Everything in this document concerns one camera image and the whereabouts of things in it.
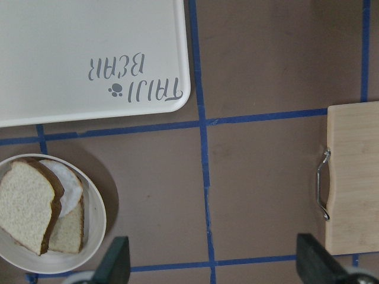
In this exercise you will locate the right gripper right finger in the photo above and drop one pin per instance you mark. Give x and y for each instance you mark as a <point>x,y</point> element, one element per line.
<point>314,264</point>

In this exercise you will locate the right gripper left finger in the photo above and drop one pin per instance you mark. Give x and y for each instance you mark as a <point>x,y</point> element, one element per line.
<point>115,265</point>

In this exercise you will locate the cream round plate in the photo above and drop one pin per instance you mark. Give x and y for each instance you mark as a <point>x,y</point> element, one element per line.
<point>52,262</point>

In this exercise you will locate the bread slice with brown crust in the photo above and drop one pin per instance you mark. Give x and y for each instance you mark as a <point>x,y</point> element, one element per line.
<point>30,203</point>

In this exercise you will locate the bread slice on plate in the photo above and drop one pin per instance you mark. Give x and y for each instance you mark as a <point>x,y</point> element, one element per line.
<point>67,235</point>

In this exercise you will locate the wooden cutting board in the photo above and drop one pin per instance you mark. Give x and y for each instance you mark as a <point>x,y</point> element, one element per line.
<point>351,211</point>

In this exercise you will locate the fried egg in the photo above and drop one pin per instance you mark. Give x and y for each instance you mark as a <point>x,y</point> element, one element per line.
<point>71,184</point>

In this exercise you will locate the cream bear tray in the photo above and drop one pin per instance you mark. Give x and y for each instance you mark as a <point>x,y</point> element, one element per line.
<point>83,60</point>

